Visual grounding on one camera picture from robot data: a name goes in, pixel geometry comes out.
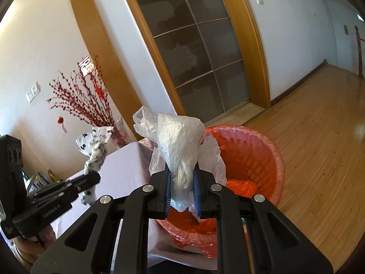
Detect white plastic bag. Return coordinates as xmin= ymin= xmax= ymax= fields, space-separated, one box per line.
xmin=133 ymin=105 xmax=227 ymax=213

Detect white light switch plate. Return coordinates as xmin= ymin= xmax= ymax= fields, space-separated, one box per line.
xmin=26 ymin=82 xmax=40 ymax=103

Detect red plastic mesh basket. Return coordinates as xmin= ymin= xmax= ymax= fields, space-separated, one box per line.
xmin=156 ymin=125 xmax=286 ymax=259

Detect frosted glass sliding door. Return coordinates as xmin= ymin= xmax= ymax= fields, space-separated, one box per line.
xmin=125 ymin=0 xmax=251 ymax=123

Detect red hanging tassel ornament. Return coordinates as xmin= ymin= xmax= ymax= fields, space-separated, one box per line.
xmin=79 ymin=55 xmax=108 ymax=100

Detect small red wall ornament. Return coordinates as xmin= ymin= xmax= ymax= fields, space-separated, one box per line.
xmin=56 ymin=116 xmax=68 ymax=134

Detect wooden door frame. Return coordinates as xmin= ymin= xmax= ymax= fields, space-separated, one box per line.
xmin=115 ymin=0 xmax=271 ymax=126

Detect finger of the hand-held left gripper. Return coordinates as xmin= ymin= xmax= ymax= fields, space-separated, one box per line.
xmin=65 ymin=171 xmax=102 ymax=198

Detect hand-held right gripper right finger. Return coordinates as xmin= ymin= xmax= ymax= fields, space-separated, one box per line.
xmin=192 ymin=169 xmax=333 ymax=274

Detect person's left hand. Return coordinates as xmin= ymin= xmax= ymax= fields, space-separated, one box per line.
xmin=13 ymin=224 xmax=56 ymax=263

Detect gold bottle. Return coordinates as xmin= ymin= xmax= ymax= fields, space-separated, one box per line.
xmin=47 ymin=170 xmax=65 ymax=183

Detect clear glass vase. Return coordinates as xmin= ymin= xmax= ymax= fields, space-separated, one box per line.
xmin=110 ymin=117 xmax=129 ymax=149

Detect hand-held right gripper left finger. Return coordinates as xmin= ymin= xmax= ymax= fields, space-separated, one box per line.
xmin=31 ymin=170 xmax=172 ymax=274

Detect black spotted clear plastic bag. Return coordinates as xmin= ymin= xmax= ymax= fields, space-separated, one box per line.
xmin=76 ymin=126 xmax=115 ymax=206

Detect red berry branches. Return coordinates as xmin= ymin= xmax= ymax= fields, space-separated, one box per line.
xmin=47 ymin=54 xmax=115 ymax=128

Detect red wooden stand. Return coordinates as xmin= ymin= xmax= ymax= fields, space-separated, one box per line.
xmin=354 ymin=26 xmax=365 ymax=78

